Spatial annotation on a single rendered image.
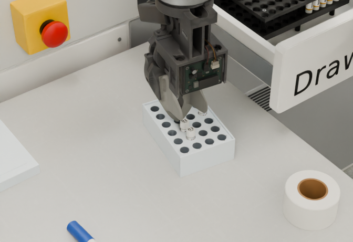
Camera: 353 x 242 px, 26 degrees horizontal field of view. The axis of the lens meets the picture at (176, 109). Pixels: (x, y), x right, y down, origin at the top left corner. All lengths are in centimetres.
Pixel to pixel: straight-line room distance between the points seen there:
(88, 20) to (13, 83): 15
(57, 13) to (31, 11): 4
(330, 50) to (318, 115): 76
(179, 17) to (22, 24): 28
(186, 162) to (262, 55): 18
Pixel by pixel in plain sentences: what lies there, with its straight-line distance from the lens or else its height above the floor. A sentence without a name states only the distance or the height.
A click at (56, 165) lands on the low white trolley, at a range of 107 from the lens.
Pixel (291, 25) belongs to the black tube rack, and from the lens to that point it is 114.
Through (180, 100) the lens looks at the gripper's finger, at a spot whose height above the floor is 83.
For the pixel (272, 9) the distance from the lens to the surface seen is 112.
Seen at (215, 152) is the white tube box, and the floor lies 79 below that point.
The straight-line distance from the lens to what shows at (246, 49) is 108.
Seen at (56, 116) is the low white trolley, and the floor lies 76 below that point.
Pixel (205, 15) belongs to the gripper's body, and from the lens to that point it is 90.
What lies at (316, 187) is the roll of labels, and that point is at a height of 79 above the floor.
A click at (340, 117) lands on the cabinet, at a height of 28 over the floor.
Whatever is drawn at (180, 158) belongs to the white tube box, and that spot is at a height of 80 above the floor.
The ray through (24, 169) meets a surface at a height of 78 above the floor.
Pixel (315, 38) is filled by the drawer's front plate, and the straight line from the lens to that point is 102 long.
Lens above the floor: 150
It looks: 40 degrees down
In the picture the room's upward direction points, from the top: straight up
